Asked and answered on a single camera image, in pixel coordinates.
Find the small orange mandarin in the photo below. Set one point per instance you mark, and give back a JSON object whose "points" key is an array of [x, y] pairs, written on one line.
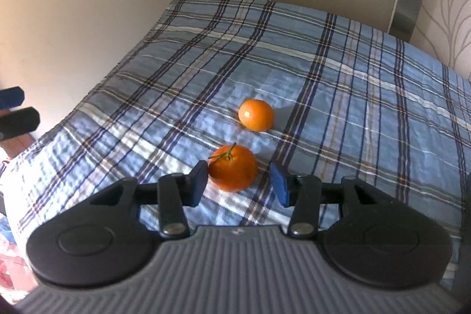
{"points": [[256, 115]]}

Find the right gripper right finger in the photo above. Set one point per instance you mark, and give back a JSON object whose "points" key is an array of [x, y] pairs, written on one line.
{"points": [[305, 193]]}

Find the blue plaid cloth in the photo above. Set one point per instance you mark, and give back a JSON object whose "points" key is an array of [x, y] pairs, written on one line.
{"points": [[348, 100]]}

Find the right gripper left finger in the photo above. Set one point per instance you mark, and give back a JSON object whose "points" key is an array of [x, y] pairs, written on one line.
{"points": [[171, 193]]}

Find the large orange with stem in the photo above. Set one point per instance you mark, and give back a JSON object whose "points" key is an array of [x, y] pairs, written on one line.
{"points": [[232, 168]]}

